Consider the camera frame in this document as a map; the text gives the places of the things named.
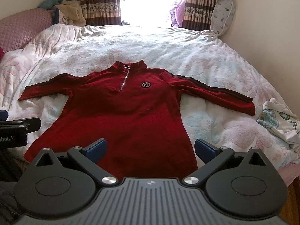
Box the dark red zip-neck shirt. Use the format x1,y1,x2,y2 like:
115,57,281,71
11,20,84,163
20,61,255,179

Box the white garment with blue print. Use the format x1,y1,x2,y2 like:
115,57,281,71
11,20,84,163
256,98,299,152

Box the small red cloth at left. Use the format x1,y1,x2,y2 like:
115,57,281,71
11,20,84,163
0,47,5,60

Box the white floral fleece blanket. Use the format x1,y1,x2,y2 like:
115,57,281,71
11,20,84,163
1,24,299,169

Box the pink quilted pillow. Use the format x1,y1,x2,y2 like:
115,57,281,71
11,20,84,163
1,8,52,53

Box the teal plush item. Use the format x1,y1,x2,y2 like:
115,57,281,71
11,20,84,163
37,0,71,10

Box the beige plush blanket pile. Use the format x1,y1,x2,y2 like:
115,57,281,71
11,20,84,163
55,0,86,26

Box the white patterned pillow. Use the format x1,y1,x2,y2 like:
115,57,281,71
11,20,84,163
211,0,236,37

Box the purple cloth by window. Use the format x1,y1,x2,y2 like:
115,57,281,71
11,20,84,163
169,0,186,27

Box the left striped brown curtain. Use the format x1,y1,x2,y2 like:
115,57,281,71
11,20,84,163
78,0,122,26

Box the striped brown curtain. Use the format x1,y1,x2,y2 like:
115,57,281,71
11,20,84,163
182,0,218,31
78,0,122,26

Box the right striped brown curtain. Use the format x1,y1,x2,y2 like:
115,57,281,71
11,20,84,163
182,0,218,31

